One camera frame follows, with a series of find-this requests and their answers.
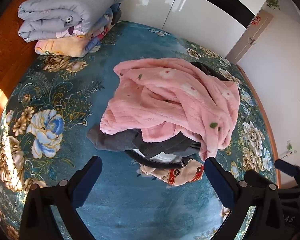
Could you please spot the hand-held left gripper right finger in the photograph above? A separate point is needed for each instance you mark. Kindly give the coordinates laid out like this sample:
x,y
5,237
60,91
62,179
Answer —
x,y
218,182

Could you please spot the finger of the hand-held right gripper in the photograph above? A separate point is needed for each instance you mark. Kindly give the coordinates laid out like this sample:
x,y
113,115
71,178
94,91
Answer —
x,y
286,167

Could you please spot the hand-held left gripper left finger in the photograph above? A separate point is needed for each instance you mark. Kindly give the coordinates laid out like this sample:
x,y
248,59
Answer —
x,y
86,180

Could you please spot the pink fleece garment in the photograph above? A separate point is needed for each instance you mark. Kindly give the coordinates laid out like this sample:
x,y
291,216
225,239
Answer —
x,y
177,97

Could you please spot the beige car print garment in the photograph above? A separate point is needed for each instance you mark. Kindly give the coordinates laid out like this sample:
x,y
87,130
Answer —
x,y
180,173

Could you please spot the blue floral bedspread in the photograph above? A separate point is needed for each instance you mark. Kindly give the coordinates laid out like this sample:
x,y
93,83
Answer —
x,y
127,205

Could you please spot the dark grey garment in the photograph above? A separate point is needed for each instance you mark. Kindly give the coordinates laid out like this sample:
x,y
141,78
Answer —
x,y
115,140

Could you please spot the white door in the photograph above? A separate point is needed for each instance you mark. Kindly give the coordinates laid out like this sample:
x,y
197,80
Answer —
x,y
250,37

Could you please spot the printed folded blanket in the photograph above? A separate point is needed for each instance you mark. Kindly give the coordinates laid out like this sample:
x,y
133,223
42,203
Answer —
x,y
65,46

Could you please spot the red door sticker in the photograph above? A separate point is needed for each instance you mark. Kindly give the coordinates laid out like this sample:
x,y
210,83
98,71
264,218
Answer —
x,y
256,21

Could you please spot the wooden headboard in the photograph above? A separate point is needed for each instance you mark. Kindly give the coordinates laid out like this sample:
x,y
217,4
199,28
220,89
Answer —
x,y
5,50

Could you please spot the white wardrobe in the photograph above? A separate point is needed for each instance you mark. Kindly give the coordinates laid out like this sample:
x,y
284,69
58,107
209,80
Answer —
x,y
190,12

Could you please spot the grey folded quilt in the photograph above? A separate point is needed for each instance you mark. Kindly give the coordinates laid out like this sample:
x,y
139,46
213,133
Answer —
x,y
72,7

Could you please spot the wall socket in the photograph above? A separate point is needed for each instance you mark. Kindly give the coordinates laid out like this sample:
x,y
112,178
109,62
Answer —
x,y
290,147

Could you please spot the wooden bed frame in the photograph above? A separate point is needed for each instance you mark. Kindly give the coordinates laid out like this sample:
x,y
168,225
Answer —
x,y
265,120

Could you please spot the green plant wall sticker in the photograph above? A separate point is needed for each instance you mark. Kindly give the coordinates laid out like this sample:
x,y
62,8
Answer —
x,y
273,1

